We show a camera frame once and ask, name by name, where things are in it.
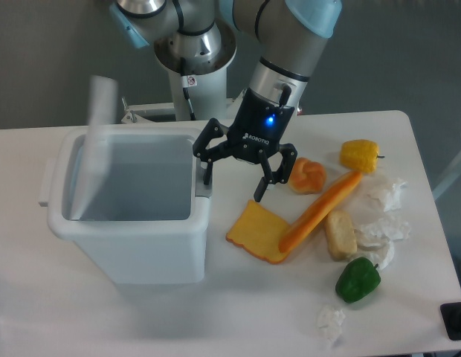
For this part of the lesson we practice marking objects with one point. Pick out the long orange baguette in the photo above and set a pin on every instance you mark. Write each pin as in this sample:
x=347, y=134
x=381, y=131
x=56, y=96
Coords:
x=318, y=210

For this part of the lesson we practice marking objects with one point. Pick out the white plastic trash can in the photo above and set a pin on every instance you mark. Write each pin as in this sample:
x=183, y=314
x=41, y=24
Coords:
x=145, y=225

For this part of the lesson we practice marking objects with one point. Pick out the yellow toast slice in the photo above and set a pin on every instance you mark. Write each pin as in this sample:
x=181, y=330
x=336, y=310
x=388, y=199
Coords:
x=258, y=231

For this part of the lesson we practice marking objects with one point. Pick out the small crumpled white tissue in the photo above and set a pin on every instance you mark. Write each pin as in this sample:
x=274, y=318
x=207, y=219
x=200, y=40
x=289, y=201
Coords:
x=329, y=323

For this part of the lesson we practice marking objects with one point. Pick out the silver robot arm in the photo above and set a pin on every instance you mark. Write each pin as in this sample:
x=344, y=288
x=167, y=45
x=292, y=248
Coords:
x=194, y=41

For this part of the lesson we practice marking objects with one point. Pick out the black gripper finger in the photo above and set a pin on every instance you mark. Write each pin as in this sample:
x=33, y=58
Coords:
x=281, y=175
x=205, y=153

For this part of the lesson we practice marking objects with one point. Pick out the grey trash can push button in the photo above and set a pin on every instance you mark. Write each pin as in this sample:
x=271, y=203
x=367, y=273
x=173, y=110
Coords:
x=203, y=186

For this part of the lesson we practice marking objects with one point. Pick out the crumpled white tissue upper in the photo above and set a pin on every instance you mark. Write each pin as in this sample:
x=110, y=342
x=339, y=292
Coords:
x=388, y=194

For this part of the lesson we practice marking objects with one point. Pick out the crumpled white tissue middle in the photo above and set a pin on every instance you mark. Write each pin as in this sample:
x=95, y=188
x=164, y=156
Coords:
x=376, y=240

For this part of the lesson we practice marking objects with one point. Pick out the black device at edge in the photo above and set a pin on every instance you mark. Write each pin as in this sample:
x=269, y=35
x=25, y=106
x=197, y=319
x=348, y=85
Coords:
x=451, y=315

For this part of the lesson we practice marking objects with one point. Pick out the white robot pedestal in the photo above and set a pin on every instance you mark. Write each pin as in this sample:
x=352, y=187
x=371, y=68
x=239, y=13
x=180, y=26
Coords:
x=205, y=95

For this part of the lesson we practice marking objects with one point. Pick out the beige bread block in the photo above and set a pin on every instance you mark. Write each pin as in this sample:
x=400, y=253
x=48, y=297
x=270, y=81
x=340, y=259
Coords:
x=340, y=235

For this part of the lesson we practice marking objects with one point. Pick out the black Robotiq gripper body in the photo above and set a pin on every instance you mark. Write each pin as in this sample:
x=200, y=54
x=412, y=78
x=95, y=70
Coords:
x=259, y=126

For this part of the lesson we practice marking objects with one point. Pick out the yellow corn cob piece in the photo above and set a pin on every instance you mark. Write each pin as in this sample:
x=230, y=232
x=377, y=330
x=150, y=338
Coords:
x=361, y=155

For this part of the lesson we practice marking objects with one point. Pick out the green bell pepper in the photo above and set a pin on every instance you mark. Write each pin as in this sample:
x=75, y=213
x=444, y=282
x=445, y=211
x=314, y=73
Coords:
x=359, y=278

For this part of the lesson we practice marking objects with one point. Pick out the white trash can lid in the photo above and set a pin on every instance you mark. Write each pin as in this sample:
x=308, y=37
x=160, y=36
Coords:
x=96, y=155

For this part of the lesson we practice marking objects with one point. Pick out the round bread roll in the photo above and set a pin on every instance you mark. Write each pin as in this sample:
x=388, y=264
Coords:
x=307, y=176

